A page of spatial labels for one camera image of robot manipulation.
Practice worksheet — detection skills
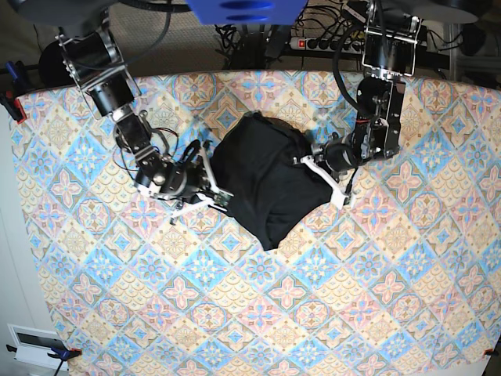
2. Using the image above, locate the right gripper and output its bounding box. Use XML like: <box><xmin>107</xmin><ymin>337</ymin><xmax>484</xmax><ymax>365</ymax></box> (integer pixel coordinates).
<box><xmin>156</xmin><ymin>141</ymin><xmax>233</xmax><ymax>224</ymax></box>

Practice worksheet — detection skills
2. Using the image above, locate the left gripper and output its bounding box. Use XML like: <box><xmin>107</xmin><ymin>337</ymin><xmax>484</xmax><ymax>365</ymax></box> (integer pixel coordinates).
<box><xmin>293</xmin><ymin>135</ymin><xmax>359</xmax><ymax>208</ymax></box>

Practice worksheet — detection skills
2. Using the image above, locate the black t-shirt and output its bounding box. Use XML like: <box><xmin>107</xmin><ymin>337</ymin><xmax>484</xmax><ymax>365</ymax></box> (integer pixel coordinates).
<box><xmin>210</xmin><ymin>111</ymin><xmax>333</xmax><ymax>251</ymax></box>

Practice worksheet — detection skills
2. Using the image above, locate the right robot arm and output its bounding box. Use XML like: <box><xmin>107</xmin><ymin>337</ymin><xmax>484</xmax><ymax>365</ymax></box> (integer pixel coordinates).
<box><xmin>9</xmin><ymin>1</ymin><xmax>232</xmax><ymax>219</ymax></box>

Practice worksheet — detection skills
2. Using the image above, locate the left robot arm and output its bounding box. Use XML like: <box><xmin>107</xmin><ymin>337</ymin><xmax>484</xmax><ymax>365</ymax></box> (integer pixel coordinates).
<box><xmin>301</xmin><ymin>1</ymin><xmax>422</xmax><ymax>208</ymax></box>

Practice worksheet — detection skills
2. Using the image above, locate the patterned tablecloth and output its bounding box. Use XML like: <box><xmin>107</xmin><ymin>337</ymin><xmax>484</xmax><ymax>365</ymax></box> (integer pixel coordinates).
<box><xmin>9</xmin><ymin>78</ymin><xmax>500</xmax><ymax>375</ymax></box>

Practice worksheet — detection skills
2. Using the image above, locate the black round stool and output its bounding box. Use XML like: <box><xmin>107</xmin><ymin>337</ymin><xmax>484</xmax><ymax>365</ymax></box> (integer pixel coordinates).
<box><xmin>38</xmin><ymin>42</ymin><xmax>74</xmax><ymax>89</ymax></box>

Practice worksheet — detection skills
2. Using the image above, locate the blue clamp lower left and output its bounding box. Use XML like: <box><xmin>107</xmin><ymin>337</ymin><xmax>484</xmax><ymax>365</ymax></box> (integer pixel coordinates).
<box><xmin>5</xmin><ymin>343</ymin><xmax>83</xmax><ymax>376</ymax></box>

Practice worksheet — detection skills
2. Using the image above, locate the red black clamp upper left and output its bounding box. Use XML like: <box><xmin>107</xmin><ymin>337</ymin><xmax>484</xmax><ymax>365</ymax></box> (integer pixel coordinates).
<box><xmin>1</xmin><ymin>60</ymin><xmax>27</xmax><ymax>124</ymax></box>

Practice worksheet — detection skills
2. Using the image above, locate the white floor vent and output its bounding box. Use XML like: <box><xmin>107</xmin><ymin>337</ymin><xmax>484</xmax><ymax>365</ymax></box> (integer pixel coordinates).
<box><xmin>7</xmin><ymin>324</ymin><xmax>64</xmax><ymax>370</ymax></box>

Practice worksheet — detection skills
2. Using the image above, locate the white power strip red switch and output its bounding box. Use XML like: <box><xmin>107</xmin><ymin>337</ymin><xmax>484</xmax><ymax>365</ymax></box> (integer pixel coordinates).
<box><xmin>289</xmin><ymin>37</ymin><xmax>363</xmax><ymax>55</ymax></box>

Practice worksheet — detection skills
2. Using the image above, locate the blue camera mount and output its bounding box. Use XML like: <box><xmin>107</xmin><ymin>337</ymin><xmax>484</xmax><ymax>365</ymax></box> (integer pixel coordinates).
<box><xmin>186</xmin><ymin>0</ymin><xmax>307</xmax><ymax>26</ymax></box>

